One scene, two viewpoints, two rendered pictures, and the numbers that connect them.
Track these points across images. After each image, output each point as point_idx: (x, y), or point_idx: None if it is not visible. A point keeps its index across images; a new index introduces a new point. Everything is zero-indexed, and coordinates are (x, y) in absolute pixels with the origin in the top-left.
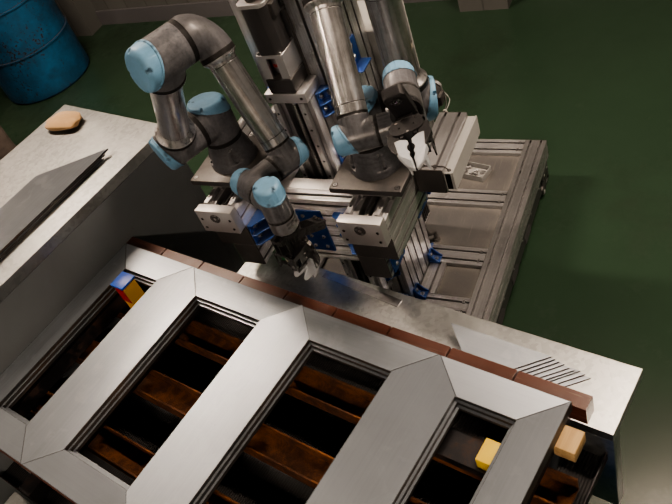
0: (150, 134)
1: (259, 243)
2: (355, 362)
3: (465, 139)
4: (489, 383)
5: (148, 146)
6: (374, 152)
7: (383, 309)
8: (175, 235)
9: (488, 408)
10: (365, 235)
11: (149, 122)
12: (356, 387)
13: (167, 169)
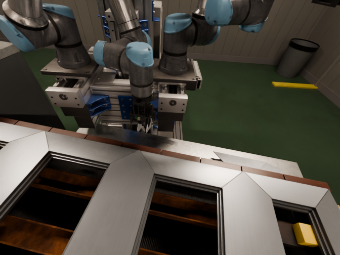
0: (1, 46)
1: (93, 115)
2: (193, 184)
3: (198, 68)
4: (282, 185)
5: (0, 52)
6: (181, 56)
7: (170, 147)
8: (25, 116)
9: (295, 203)
10: (174, 105)
11: (1, 41)
12: (182, 198)
13: (17, 73)
